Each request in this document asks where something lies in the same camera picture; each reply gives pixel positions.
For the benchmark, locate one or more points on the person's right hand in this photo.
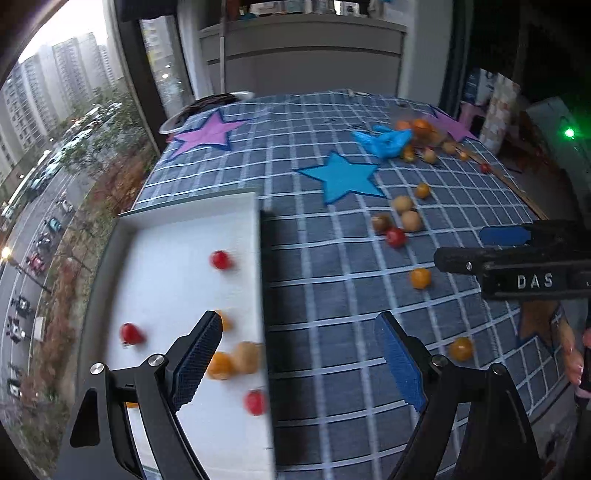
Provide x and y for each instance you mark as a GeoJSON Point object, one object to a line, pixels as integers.
{"type": "Point", "coordinates": [570, 355]}

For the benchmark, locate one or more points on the white basin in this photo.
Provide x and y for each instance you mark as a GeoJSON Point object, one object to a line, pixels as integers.
{"type": "Point", "coordinates": [240, 95]}

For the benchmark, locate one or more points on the white appliance with green light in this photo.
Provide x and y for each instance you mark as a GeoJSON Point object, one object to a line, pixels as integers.
{"type": "Point", "coordinates": [549, 115]}

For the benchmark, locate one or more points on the long wooden stick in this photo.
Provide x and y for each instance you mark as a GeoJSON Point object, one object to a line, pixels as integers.
{"type": "Point", "coordinates": [512, 184]}

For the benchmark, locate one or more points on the patterned paper roll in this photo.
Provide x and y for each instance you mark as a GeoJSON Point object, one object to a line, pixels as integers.
{"type": "Point", "coordinates": [501, 110]}

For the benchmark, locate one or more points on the white bag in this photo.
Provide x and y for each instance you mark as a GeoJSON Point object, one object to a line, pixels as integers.
{"type": "Point", "coordinates": [487, 85]}

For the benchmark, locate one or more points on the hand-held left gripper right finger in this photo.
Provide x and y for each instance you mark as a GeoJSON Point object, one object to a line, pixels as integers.
{"type": "Point", "coordinates": [401, 364]}

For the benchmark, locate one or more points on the white cabinet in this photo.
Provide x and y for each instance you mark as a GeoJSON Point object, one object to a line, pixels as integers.
{"type": "Point", "coordinates": [304, 55]}

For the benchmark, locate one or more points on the pink plastic stool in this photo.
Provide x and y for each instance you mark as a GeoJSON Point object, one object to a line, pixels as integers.
{"type": "Point", "coordinates": [471, 113]}

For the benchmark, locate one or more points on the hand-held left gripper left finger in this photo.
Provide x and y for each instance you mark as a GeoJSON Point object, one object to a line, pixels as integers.
{"type": "Point", "coordinates": [196, 364]}

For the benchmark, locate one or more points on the red cherry tomato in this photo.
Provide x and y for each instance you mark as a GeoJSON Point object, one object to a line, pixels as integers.
{"type": "Point", "coordinates": [396, 237]}
{"type": "Point", "coordinates": [485, 167]}
{"type": "Point", "coordinates": [255, 401]}
{"type": "Point", "coordinates": [220, 260]}
{"type": "Point", "coordinates": [131, 333]}

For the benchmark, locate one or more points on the blue bag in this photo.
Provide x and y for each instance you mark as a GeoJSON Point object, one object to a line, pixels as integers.
{"type": "Point", "coordinates": [471, 85]}

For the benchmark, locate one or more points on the dark orange cherry tomato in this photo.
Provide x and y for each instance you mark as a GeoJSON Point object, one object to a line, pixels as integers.
{"type": "Point", "coordinates": [381, 223]}

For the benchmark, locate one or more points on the blue checked star blanket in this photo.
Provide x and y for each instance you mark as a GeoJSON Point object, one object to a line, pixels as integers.
{"type": "Point", "coordinates": [341, 258]}

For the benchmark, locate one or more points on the small brown kiwi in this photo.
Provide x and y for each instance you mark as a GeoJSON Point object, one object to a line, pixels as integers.
{"type": "Point", "coordinates": [411, 220]}

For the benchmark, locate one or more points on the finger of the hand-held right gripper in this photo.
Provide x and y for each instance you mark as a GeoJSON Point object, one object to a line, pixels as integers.
{"type": "Point", "coordinates": [503, 235]}
{"type": "Point", "coordinates": [461, 261]}

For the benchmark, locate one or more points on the clear glass bowl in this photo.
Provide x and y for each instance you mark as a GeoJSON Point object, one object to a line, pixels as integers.
{"type": "Point", "coordinates": [436, 137]}

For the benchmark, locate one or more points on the large orange mandarin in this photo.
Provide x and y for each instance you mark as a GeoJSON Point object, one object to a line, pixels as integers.
{"type": "Point", "coordinates": [421, 125]}

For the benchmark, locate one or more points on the white foam tray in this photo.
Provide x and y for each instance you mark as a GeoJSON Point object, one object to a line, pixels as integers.
{"type": "Point", "coordinates": [175, 258]}

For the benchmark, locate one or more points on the metal pole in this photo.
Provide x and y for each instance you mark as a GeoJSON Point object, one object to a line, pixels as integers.
{"type": "Point", "coordinates": [223, 46]}

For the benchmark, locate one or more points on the window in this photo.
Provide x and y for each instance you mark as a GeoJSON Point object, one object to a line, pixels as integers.
{"type": "Point", "coordinates": [55, 138]}

